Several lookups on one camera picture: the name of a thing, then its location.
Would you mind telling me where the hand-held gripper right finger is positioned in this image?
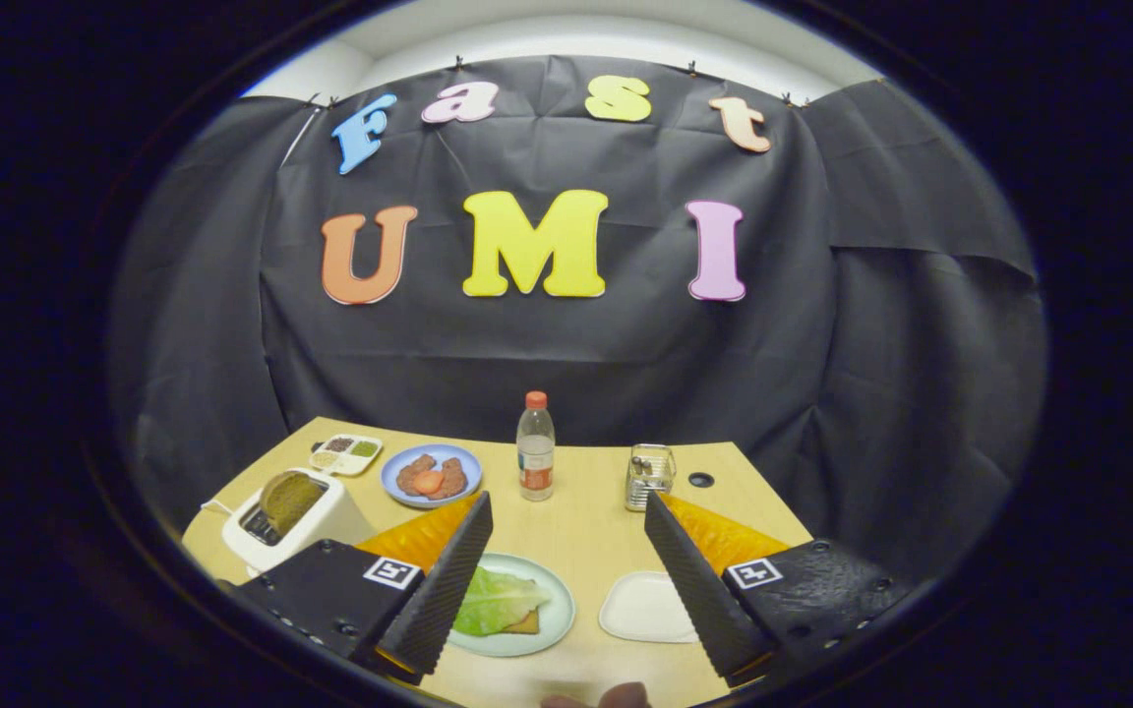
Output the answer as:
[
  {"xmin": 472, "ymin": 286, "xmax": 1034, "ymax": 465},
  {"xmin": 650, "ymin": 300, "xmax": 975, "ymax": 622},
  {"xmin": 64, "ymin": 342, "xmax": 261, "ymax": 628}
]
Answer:
[{"xmin": 643, "ymin": 491, "xmax": 917, "ymax": 689}]

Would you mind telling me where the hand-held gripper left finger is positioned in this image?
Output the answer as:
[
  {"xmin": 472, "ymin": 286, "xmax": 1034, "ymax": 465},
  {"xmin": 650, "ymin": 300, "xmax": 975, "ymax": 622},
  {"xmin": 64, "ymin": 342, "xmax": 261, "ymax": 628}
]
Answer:
[{"xmin": 232, "ymin": 491, "xmax": 495, "ymax": 687}]

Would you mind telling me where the green lettuce leaf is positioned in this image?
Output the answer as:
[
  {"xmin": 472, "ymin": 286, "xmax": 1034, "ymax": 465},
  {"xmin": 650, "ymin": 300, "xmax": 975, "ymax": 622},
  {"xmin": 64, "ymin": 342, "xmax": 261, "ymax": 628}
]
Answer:
[{"xmin": 452, "ymin": 565, "xmax": 552, "ymax": 637}]

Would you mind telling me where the round-topped brown bread slice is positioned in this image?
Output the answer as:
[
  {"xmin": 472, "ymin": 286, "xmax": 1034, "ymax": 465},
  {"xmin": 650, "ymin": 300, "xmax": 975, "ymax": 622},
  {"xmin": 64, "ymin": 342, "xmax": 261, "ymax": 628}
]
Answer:
[{"xmin": 260, "ymin": 471, "xmax": 326, "ymax": 537}]

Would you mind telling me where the white square plate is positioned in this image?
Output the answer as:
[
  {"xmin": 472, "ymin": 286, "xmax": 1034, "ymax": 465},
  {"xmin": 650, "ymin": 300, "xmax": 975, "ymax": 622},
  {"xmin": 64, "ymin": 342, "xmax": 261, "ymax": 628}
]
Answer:
[{"xmin": 598, "ymin": 571, "xmax": 700, "ymax": 645}]

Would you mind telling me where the light green round plate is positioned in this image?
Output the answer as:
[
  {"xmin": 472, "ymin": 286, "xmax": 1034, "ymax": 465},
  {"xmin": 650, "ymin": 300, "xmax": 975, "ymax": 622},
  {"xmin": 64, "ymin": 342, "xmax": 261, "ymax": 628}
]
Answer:
[{"xmin": 447, "ymin": 553, "xmax": 576, "ymax": 658}]

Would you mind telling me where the blue plate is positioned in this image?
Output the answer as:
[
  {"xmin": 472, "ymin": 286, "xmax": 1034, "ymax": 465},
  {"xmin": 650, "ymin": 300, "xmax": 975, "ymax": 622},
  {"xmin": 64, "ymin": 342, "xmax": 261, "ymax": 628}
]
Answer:
[{"xmin": 381, "ymin": 443, "xmax": 483, "ymax": 509}]

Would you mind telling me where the white toaster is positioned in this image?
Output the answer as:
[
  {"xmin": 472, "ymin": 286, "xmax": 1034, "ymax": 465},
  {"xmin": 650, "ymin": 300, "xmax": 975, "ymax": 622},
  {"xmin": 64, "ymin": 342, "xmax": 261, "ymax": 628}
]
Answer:
[{"xmin": 221, "ymin": 470, "xmax": 376, "ymax": 576}]

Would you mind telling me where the clear red-capped water bottle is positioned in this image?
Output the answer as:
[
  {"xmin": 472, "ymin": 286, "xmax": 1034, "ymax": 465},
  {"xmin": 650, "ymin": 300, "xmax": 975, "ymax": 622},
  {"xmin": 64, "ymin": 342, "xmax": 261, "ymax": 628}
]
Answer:
[{"xmin": 515, "ymin": 390, "xmax": 557, "ymax": 502}]

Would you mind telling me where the white divided condiment tray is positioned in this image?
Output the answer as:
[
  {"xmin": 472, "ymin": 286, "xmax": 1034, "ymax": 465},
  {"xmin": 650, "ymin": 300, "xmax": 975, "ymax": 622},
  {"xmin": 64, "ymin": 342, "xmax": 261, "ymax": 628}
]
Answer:
[{"xmin": 309, "ymin": 434, "xmax": 384, "ymax": 477}]

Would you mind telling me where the black backdrop cloth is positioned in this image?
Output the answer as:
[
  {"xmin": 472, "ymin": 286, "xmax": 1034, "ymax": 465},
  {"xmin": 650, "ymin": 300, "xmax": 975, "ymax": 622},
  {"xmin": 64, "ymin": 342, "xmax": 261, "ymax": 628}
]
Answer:
[{"xmin": 104, "ymin": 54, "xmax": 1047, "ymax": 581}]

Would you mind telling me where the metal wire utensil holder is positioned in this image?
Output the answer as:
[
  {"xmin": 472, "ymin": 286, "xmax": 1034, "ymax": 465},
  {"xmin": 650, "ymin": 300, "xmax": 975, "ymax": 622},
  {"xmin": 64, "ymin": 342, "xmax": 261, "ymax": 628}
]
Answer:
[{"xmin": 625, "ymin": 444, "xmax": 677, "ymax": 512}]

